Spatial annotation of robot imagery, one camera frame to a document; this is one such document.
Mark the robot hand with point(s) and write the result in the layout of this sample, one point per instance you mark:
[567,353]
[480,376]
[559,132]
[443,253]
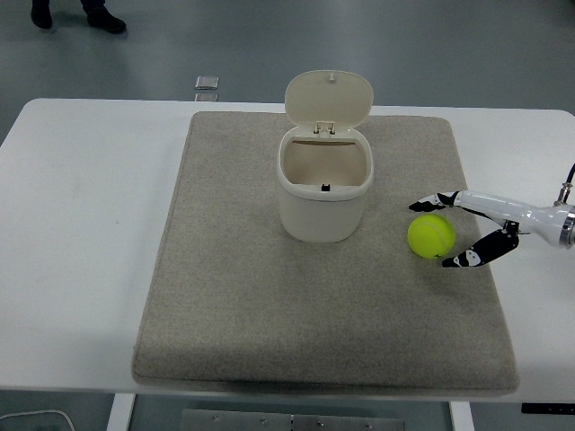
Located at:
[503,204]

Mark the yellow-green tennis ball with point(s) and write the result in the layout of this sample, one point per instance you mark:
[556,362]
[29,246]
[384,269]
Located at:
[431,235]

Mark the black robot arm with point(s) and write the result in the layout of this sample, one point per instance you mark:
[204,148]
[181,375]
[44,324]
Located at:
[570,229]

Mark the white bin with flip lid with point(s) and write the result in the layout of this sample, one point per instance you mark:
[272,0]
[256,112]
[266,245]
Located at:
[321,215]

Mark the black table control panel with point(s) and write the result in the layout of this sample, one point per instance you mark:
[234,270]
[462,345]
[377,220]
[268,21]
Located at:
[548,408]

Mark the white table leg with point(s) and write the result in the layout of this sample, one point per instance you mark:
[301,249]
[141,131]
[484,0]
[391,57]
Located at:
[460,417]
[120,413]

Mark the grey felt mat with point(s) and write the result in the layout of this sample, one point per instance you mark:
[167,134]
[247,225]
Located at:
[269,292]

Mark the silver floor socket plate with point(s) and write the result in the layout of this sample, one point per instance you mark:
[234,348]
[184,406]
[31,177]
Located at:
[207,82]
[206,97]

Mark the person's leg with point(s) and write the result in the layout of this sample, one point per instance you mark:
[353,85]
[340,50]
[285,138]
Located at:
[105,20]
[41,15]

